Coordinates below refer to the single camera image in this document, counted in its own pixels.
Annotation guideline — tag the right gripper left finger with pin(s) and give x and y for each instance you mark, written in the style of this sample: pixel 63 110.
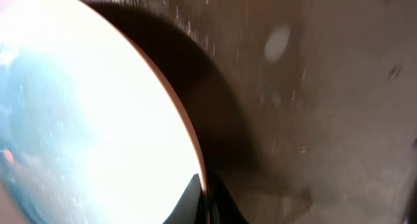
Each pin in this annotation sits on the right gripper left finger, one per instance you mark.
pixel 190 208

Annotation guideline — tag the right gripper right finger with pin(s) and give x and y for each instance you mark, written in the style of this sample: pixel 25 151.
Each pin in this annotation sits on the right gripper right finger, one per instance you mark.
pixel 222 208

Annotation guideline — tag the white plate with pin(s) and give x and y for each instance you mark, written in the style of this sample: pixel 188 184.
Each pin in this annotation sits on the white plate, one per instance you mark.
pixel 91 130

